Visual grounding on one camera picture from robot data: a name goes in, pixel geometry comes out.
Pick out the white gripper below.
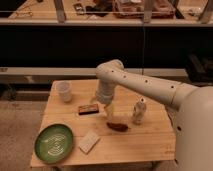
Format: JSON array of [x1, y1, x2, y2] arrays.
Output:
[[90, 81, 115, 119]]

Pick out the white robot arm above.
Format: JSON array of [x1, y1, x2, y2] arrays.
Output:
[[95, 59, 213, 171]]

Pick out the green ceramic bowl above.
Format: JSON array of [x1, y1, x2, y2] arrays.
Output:
[[34, 124, 74, 164]]

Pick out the brown rectangular box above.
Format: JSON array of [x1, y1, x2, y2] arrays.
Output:
[[78, 104, 99, 115]]

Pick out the white rectangular sponge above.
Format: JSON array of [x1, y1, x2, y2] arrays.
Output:
[[78, 131, 100, 154]]

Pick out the white figurine bottle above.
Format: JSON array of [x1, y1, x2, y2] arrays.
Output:
[[132, 98, 147, 125]]

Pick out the clear plastic cup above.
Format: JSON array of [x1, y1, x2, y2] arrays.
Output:
[[56, 81, 72, 102]]

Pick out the wooden table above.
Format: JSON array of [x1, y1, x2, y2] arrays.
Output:
[[41, 80, 175, 166]]

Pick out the red basket on shelf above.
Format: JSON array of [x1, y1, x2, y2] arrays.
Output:
[[112, 0, 175, 18]]

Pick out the dark object on shelf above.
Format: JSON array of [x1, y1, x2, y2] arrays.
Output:
[[73, 3, 85, 15]]

